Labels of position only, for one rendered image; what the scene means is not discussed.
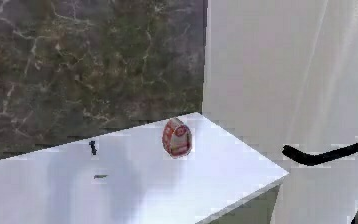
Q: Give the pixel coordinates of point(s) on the red and white food package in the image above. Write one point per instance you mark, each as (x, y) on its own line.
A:
(177, 138)

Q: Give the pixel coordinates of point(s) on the white kitchen counter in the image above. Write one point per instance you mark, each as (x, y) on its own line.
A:
(147, 186)

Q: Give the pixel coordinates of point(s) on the white refrigerator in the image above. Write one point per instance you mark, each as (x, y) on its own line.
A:
(270, 73)

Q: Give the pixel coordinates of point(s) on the small black upright object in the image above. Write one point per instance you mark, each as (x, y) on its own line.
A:
(93, 148)

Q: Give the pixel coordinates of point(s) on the small grey flat object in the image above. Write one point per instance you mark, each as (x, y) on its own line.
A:
(100, 176)

